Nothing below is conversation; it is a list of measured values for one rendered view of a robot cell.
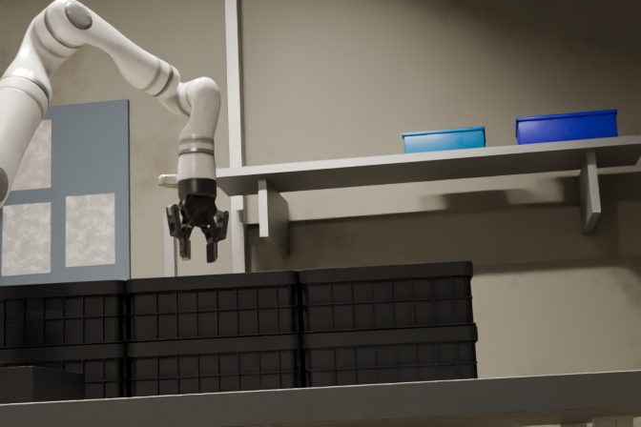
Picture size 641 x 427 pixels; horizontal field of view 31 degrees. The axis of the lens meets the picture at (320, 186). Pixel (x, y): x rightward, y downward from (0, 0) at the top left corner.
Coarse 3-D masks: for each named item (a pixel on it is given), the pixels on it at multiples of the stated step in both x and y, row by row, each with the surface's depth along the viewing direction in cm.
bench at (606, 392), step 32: (384, 384) 133; (416, 384) 132; (448, 384) 132; (480, 384) 131; (512, 384) 131; (544, 384) 130; (576, 384) 130; (608, 384) 129; (640, 384) 129; (0, 416) 139; (32, 416) 138; (64, 416) 137; (96, 416) 137; (128, 416) 136; (160, 416) 136; (192, 416) 135; (224, 416) 135; (256, 416) 134; (288, 416) 134; (320, 416) 133; (352, 416) 132; (384, 416) 132; (416, 416) 131; (448, 416) 131; (480, 416) 139; (512, 416) 149; (544, 416) 159; (576, 416) 172; (608, 416) 183; (640, 416) 203
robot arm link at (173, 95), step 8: (168, 64) 221; (176, 72) 221; (168, 80) 219; (176, 80) 220; (168, 88) 219; (176, 88) 221; (184, 88) 225; (160, 96) 221; (168, 96) 221; (176, 96) 226; (184, 96) 224; (168, 104) 225; (176, 104) 226; (184, 104) 225; (176, 112) 227; (184, 112) 226
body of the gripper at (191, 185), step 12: (180, 180) 221; (192, 180) 220; (204, 180) 220; (180, 192) 221; (192, 192) 220; (204, 192) 220; (216, 192) 223; (180, 204) 221; (192, 204) 220; (204, 204) 223; (204, 216) 222
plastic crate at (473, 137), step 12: (408, 132) 420; (420, 132) 420; (432, 132) 419; (444, 132) 419; (456, 132) 418; (468, 132) 417; (480, 132) 417; (408, 144) 420; (420, 144) 419; (432, 144) 419; (444, 144) 418; (456, 144) 417; (468, 144) 416; (480, 144) 416
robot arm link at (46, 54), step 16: (32, 32) 206; (48, 32) 204; (32, 48) 204; (48, 48) 205; (64, 48) 205; (16, 64) 196; (32, 64) 198; (48, 64) 204; (0, 80) 192; (32, 80) 191; (48, 80) 197; (48, 96) 194
